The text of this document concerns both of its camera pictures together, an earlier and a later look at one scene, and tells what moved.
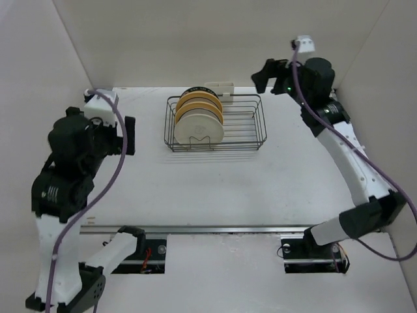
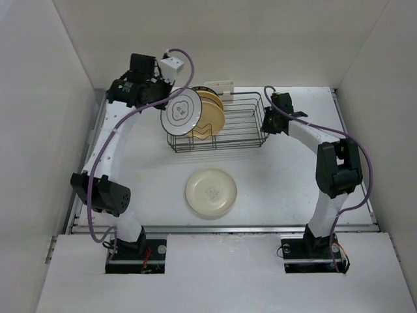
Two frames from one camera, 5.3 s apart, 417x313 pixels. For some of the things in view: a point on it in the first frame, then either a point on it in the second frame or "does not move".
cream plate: (199, 128) → (211, 192)
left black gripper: (131, 126) → (167, 84)
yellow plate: (199, 96) does not move
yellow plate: (199, 107) → (211, 122)
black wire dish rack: (232, 123) does not move
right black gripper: (272, 68) → (266, 126)
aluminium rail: (201, 229) does not move
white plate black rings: (201, 111) → (182, 112)
